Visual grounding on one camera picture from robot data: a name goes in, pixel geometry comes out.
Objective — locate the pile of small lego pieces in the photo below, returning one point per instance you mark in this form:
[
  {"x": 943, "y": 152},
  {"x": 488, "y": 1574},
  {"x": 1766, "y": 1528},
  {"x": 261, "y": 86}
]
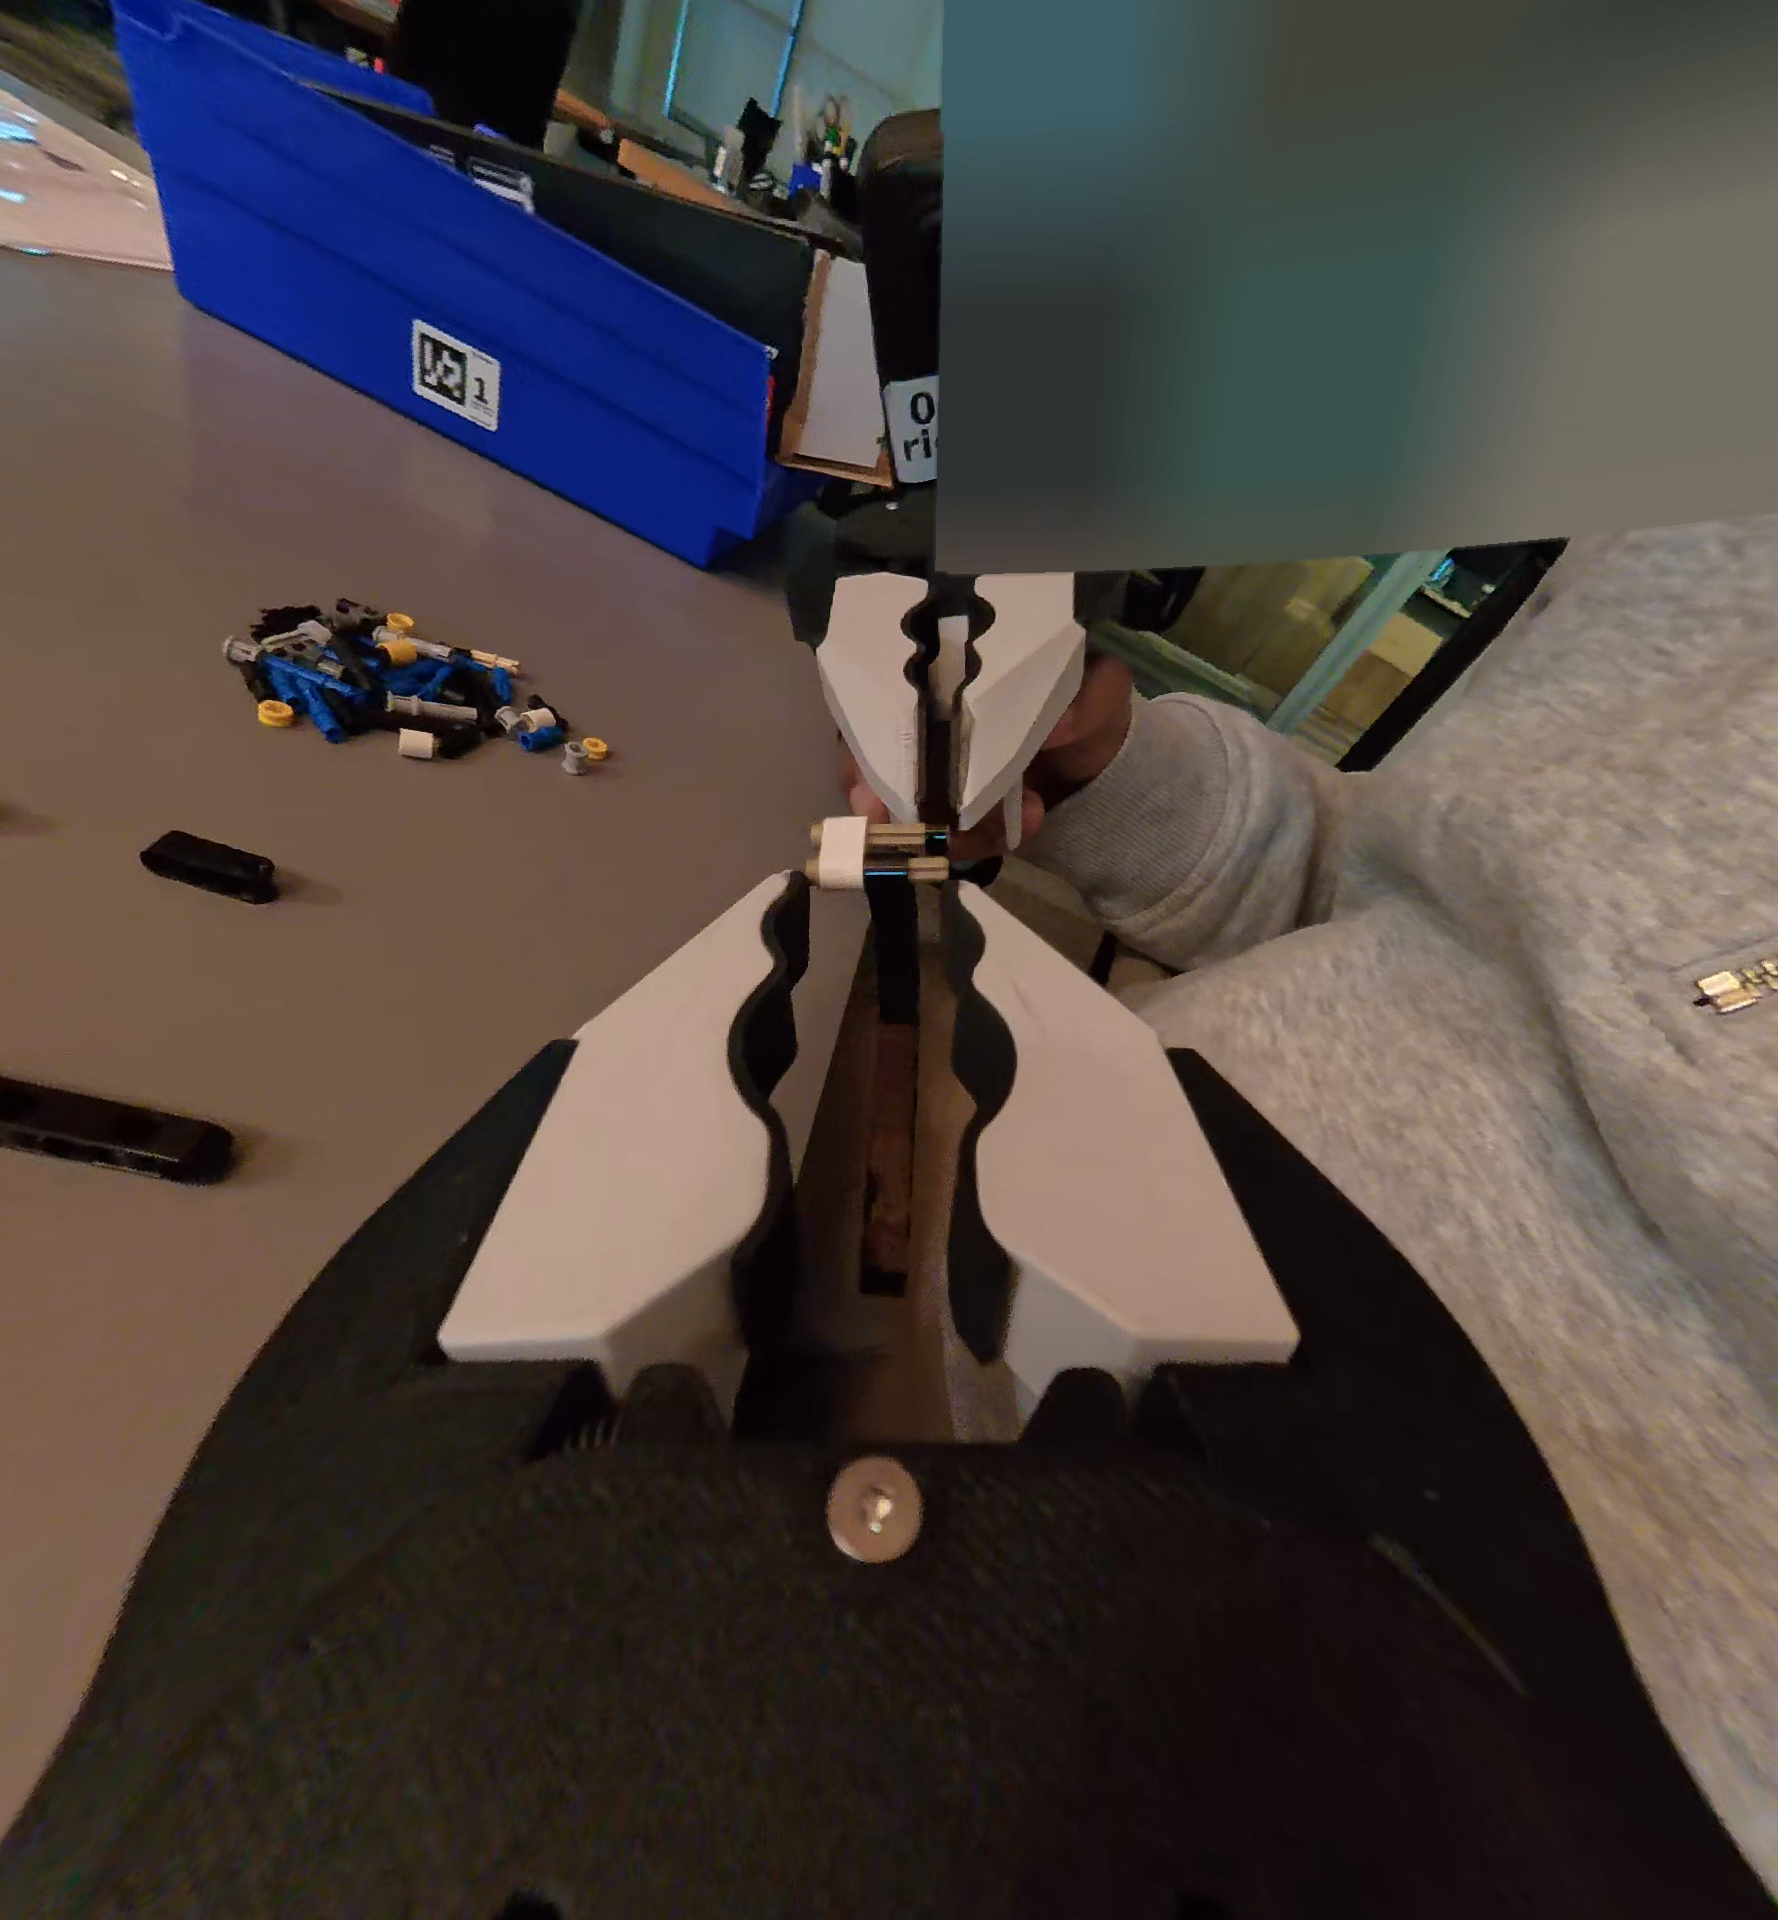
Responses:
[{"x": 378, "y": 683}]

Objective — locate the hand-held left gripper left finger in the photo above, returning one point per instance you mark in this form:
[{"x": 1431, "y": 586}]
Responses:
[{"x": 618, "y": 1171}]

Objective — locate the open instruction booklet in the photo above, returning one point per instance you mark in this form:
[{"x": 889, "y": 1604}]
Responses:
[{"x": 34, "y": 164}]

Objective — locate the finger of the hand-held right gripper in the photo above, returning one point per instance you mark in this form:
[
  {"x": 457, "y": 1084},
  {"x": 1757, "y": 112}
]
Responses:
[
  {"x": 1032, "y": 661},
  {"x": 866, "y": 674}
]

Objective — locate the black lego beam assembly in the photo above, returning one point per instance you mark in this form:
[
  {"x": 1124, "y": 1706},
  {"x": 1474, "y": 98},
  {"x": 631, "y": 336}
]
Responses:
[{"x": 889, "y": 944}]

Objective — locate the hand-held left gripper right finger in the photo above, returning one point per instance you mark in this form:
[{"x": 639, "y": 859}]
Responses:
[{"x": 1115, "y": 1185}]

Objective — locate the person's right hand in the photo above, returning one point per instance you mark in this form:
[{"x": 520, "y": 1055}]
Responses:
[{"x": 1092, "y": 728}]

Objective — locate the brown cardboard box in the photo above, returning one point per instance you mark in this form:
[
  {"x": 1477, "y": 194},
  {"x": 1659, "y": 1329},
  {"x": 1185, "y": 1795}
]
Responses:
[{"x": 1339, "y": 638}]

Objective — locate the brown cardboard flap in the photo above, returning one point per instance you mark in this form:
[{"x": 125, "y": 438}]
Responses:
[{"x": 841, "y": 375}]

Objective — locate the dark chair back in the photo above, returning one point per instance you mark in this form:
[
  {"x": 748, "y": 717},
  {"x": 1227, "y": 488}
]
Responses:
[{"x": 485, "y": 69}]

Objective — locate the long black lego beam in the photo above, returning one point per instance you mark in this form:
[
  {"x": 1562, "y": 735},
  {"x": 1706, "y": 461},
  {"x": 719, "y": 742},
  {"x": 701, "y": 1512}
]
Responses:
[{"x": 78, "y": 1125}]

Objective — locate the short black lego piece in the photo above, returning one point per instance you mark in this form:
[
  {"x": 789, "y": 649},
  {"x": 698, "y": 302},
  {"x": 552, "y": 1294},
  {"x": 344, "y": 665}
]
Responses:
[{"x": 210, "y": 866}]

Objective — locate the blue plastic bin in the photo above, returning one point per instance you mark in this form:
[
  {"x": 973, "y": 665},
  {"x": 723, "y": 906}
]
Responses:
[{"x": 378, "y": 255}]

